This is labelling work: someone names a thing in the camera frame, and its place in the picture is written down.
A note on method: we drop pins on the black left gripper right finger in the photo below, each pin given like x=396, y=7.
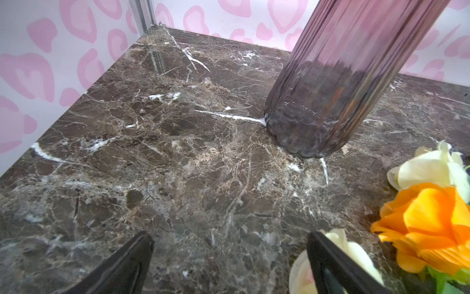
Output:
x=334, y=272

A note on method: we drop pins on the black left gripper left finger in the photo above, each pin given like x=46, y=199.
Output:
x=122, y=273

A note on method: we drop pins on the cream rose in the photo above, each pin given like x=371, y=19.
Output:
x=301, y=279
x=440, y=166

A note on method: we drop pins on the cream rose on table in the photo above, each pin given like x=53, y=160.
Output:
x=301, y=279

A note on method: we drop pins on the purple ribbed glass vase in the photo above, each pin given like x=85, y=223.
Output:
x=344, y=60

